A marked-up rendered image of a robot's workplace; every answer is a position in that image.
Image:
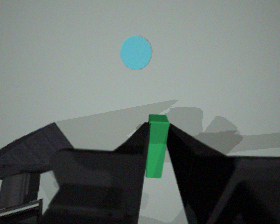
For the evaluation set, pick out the green rectangular post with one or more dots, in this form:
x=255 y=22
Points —
x=159 y=125

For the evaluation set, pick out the cyan circle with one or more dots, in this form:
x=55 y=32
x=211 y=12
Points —
x=135 y=52

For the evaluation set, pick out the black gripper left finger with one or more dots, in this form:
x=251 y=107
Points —
x=123 y=167

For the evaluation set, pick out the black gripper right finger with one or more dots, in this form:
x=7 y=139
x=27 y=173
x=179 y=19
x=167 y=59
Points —
x=206 y=178

